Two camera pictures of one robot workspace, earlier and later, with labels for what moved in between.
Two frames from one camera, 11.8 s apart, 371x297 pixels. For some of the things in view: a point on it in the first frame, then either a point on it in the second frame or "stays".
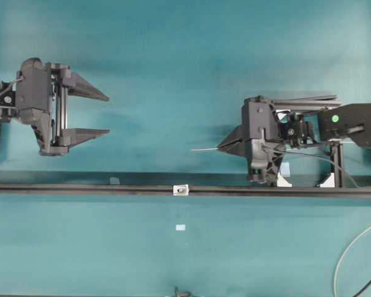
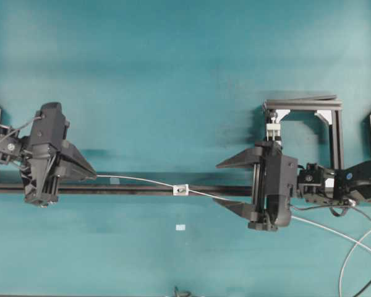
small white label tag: x=180 y=227 stays
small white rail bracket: x=180 y=190 stays
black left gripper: x=41 y=102 → x=40 y=164
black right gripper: x=258 y=133 → x=274 y=179
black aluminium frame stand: x=316 y=103 stays
